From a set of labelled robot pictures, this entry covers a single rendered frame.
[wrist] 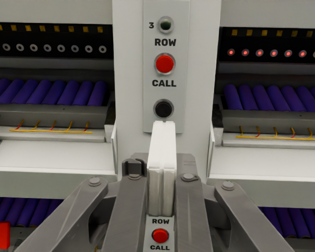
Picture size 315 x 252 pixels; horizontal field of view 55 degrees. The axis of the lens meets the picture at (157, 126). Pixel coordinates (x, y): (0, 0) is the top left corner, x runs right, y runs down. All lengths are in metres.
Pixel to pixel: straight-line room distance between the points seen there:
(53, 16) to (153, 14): 0.09
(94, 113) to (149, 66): 0.12
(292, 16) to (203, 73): 0.09
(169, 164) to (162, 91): 0.14
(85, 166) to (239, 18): 0.22
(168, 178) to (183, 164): 0.02
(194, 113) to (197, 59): 0.05
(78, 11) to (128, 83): 0.08
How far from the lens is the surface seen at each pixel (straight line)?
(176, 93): 0.29
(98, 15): 0.30
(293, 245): 0.51
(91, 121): 0.38
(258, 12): 0.30
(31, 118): 0.41
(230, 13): 0.30
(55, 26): 0.47
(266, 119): 0.39
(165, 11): 0.28
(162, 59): 0.28
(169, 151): 0.17
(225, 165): 0.34
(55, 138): 0.38
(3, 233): 0.47
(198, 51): 0.28
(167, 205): 0.16
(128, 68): 0.29
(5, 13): 0.33
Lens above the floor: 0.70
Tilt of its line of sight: 21 degrees down
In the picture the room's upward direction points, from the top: 1 degrees clockwise
